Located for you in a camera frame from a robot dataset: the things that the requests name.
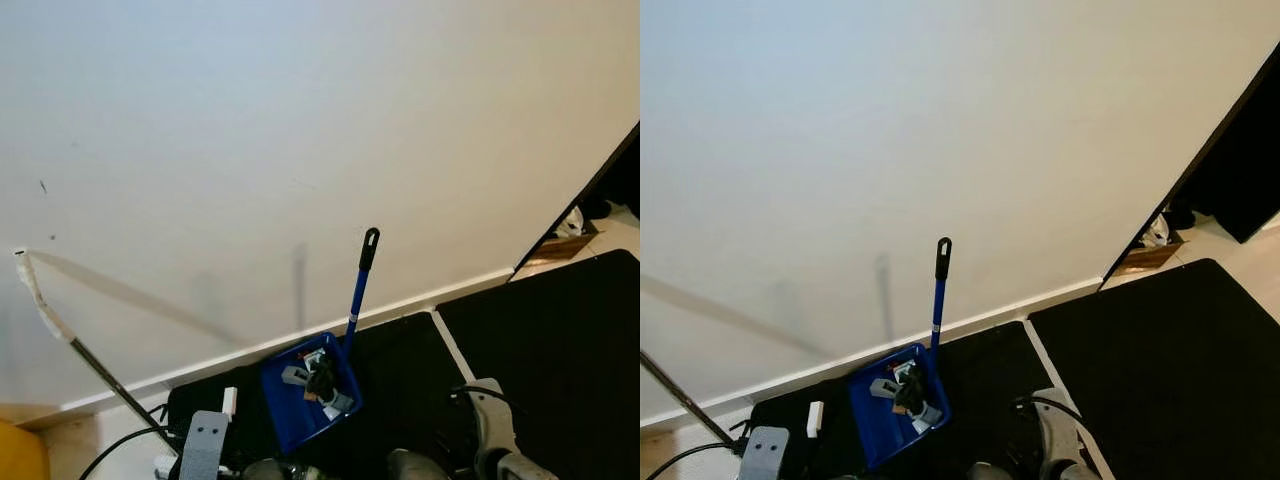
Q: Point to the black floor mat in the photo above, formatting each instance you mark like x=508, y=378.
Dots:
x=990, y=390
x=1160, y=380
x=400, y=380
x=560, y=370

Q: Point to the black cabinet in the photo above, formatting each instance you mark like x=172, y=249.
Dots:
x=622, y=180
x=1240, y=170

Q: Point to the white crumpled paper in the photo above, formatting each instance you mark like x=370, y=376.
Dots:
x=1156, y=230
x=572, y=222

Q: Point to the small white labelled pack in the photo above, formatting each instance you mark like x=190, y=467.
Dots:
x=313, y=357
x=902, y=369

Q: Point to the grey robot left leg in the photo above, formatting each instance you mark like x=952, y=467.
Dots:
x=268, y=470

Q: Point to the yellow plastic container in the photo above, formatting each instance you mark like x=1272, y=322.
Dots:
x=20, y=455

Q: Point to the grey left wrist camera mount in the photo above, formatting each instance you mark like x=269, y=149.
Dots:
x=765, y=458
x=203, y=450

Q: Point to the grey plastic bracket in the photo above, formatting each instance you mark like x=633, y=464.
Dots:
x=884, y=388
x=295, y=375

